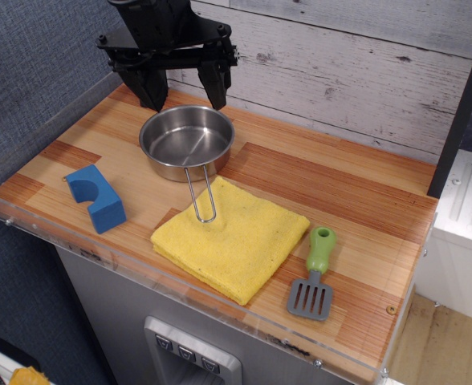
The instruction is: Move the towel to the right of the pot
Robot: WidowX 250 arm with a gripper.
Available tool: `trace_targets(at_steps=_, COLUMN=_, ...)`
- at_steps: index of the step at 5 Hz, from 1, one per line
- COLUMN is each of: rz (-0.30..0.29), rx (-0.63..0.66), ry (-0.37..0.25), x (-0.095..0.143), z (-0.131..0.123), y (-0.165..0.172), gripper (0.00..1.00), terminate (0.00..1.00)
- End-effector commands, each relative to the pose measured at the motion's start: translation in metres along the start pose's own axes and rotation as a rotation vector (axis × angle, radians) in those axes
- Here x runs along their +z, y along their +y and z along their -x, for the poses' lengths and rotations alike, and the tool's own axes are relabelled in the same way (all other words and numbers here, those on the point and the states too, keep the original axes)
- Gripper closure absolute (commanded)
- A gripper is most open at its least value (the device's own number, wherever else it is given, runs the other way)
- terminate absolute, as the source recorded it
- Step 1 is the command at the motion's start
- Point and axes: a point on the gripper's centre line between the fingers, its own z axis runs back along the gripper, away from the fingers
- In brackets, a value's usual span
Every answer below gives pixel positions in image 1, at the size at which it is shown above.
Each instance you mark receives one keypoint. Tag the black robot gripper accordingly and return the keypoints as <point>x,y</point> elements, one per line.
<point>169,35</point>

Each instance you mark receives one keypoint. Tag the stainless steel pan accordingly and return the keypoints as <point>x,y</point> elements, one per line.
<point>188,143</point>

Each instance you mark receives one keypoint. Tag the yellow napkin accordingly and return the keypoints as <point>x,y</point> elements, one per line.
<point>230,239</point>

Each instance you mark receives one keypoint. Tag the clear acrylic counter guard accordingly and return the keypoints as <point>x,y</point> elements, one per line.
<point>43,306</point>

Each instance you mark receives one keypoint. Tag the blue arch wooden block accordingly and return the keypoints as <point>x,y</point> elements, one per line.
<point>106,209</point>

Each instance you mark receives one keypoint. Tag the grey toy fridge cabinet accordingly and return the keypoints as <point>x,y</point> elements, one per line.
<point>117,307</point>

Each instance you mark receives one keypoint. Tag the silver dispenser button panel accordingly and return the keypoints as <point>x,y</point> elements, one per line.
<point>181,358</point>

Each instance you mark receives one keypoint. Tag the white toy sink unit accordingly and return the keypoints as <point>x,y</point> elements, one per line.
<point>444,272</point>

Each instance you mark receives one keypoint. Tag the yellow object bottom left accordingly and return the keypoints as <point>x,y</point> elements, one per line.
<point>28,376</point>

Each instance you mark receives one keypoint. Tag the green handled grey spatula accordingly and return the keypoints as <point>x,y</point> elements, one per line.
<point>311,298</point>

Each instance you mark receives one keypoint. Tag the black right vertical post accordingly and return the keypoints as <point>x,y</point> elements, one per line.
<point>453,141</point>

